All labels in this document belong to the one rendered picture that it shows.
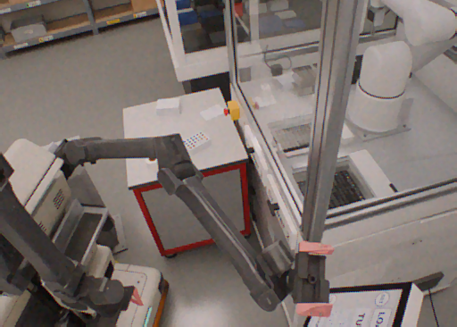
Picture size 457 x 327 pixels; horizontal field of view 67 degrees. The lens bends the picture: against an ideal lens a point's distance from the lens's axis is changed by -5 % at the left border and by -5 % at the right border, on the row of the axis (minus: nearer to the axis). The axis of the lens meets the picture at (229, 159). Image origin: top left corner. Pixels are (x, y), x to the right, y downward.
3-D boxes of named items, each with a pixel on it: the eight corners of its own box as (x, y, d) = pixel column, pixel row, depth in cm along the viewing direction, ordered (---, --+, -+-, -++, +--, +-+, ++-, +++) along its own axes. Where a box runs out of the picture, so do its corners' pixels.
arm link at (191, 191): (180, 169, 100) (153, 178, 91) (191, 155, 97) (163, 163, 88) (282, 297, 89) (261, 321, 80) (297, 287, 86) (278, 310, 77)
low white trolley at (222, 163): (162, 265, 220) (128, 186, 166) (152, 191, 263) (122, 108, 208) (253, 242, 227) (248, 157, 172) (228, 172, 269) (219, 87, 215)
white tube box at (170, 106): (157, 116, 201) (155, 108, 197) (159, 106, 207) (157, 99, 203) (179, 114, 200) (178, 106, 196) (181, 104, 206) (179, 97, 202)
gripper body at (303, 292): (298, 251, 72) (286, 255, 79) (295, 304, 68) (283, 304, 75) (328, 255, 73) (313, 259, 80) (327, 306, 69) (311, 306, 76)
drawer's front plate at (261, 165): (264, 187, 151) (264, 169, 143) (245, 142, 171) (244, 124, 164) (268, 186, 152) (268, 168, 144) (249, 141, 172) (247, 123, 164)
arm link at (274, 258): (279, 293, 88) (264, 311, 81) (253, 255, 91) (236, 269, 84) (316, 273, 82) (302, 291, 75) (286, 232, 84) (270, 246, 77)
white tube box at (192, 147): (190, 155, 176) (189, 150, 174) (181, 146, 181) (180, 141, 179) (211, 144, 181) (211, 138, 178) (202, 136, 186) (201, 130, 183)
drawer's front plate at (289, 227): (291, 250, 130) (293, 234, 122) (266, 191, 150) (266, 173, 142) (295, 249, 130) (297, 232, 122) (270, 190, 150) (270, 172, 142)
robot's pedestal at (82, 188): (82, 264, 224) (24, 188, 170) (78, 228, 244) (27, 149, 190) (128, 249, 230) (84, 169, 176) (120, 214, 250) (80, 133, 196)
